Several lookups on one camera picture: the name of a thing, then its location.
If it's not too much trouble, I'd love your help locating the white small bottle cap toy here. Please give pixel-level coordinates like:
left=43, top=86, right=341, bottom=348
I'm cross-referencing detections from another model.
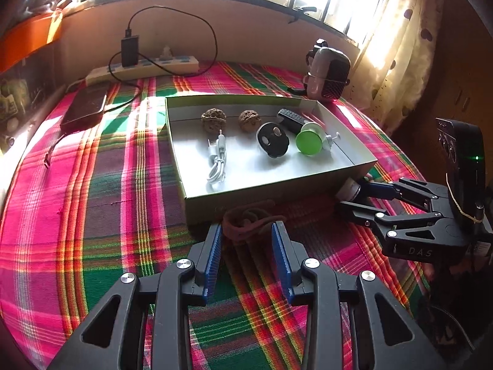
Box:
left=322, top=132, right=340, bottom=151

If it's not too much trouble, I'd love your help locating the green white spool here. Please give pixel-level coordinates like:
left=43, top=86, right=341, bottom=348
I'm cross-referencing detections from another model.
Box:
left=295, top=122, right=326, bottom=155

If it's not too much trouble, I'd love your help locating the white usb cable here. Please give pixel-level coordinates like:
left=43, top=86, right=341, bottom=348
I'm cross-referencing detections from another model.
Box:
left=206, top=129, right=228, bottom=194

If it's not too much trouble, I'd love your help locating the black remote control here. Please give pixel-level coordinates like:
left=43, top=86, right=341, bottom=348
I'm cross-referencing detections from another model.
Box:
left=277, top=109, right=307, bottom=134

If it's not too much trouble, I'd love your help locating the black three-button key fob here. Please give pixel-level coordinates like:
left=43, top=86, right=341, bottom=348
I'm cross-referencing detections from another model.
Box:
left=257, top=122, right=289, bottom=159

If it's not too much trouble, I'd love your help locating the brown walnut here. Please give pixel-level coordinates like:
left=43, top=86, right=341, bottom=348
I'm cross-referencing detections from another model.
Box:
left=202, top=108, right=227, bottom=134
left=238, top=109, right=262, bottom=134

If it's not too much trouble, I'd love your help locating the white round cap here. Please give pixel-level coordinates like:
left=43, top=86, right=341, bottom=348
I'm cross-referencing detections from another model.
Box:
left=336, top=178, right=361, bottom=201

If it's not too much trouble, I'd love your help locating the white shallow cardboard box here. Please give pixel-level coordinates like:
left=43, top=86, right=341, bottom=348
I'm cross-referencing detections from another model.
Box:
left=165, top=94, right=377, bottom=225

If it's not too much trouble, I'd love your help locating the cream dotted curtain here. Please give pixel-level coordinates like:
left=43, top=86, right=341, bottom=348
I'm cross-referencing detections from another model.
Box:
left=344, top=0, right=444, bottom=134

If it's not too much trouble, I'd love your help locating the plaid pink green cloth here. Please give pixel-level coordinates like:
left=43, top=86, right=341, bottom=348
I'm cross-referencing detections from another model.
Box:
left=0, top=60, right=436, bottom=370

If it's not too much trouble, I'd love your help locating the small grey mesh heater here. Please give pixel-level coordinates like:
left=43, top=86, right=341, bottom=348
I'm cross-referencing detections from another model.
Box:
left=303, top=39, right=351, bottom=103

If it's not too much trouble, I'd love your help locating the white power strip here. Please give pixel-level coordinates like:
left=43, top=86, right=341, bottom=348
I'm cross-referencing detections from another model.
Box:
left=85, top=56, right=199, bottom=85

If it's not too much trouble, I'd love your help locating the black smartphone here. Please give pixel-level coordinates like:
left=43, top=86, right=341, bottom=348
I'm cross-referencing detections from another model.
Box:
left=60, top=82, right=111, bottom=134

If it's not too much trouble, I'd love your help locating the black charger adapter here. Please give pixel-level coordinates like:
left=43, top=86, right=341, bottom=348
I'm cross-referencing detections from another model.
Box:
left=120, top=28, right=139, bottom=68

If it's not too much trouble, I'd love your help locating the black camera unit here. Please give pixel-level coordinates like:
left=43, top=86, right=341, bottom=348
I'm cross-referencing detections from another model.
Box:
left=436, top=118, right=486, bottom=236

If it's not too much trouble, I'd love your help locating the black charging cable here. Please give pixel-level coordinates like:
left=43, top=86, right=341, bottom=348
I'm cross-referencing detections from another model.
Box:
left=43, top=5, right=219, bottom=169

